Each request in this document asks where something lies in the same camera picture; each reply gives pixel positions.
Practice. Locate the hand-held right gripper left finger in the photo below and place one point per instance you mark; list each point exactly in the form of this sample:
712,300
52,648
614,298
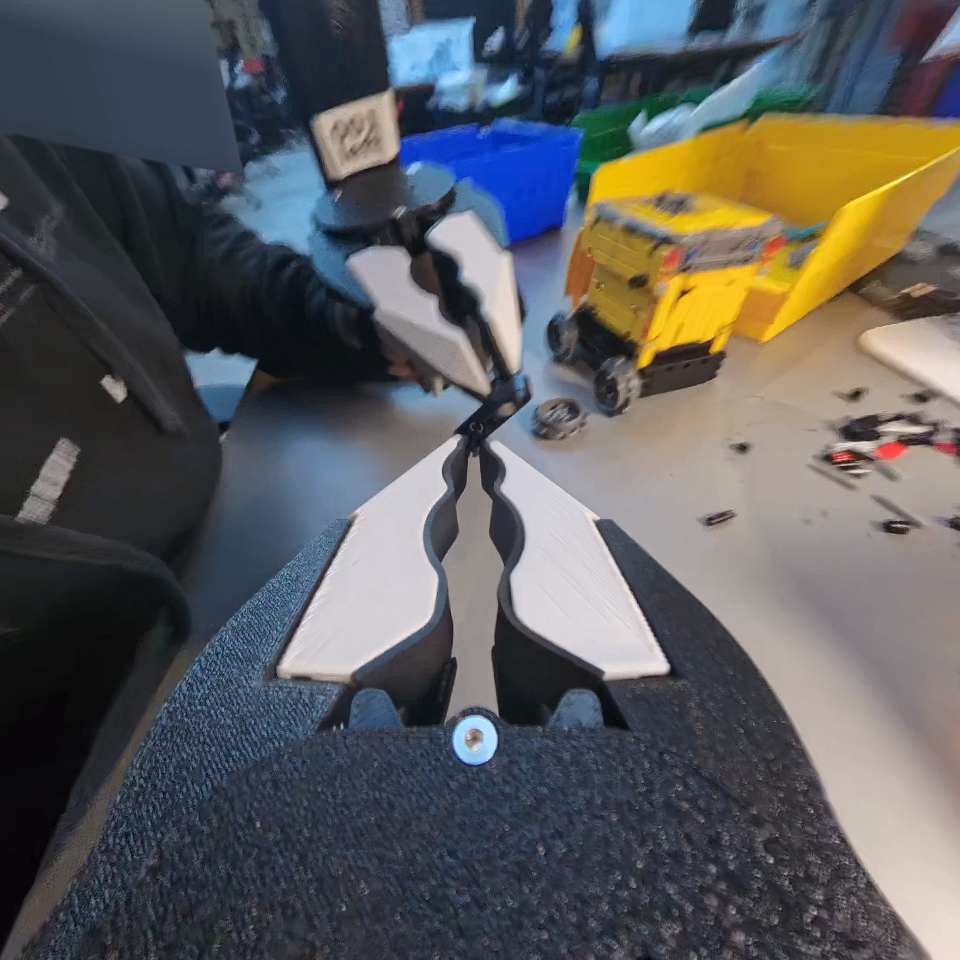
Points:
360,600

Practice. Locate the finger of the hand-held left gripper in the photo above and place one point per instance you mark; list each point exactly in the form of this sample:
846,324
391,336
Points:
413,308
483,270

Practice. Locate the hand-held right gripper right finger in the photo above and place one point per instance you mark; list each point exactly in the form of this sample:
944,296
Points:
585,600

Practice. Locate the thin black holed brick beam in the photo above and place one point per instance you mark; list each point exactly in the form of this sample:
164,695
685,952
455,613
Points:
503,402

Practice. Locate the yellow toy brick vehicle model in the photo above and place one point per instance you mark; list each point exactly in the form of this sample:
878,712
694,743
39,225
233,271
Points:
675,300

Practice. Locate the pile of black brick parts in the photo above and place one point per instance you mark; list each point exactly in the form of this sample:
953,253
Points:
893,438

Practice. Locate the yellow storage bin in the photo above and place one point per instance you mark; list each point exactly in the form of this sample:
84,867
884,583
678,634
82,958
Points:
870,180

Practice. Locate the grey desk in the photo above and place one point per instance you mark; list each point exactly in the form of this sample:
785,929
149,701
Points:
780,630

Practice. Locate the person's left hand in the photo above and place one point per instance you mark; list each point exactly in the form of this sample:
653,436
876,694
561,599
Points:
402,375

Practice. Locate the blue storage bin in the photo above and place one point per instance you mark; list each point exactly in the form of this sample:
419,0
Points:
510,173

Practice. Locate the small black brick pin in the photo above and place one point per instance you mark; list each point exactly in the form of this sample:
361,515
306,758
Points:
719,518

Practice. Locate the grey toothed brick wheel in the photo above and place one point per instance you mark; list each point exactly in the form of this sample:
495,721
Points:
560,419

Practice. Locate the green storage bin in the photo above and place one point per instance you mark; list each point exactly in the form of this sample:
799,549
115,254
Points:
615,128

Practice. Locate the white plastic bag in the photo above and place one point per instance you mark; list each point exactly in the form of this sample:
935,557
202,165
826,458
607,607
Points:
705,113

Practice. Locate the teal brick separator tool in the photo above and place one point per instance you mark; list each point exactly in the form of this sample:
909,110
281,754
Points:
803,236

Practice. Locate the person in black hoodie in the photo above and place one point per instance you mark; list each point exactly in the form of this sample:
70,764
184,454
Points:
75,375

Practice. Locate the white book stand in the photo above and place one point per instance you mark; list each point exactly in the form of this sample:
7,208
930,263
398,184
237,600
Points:
915,353

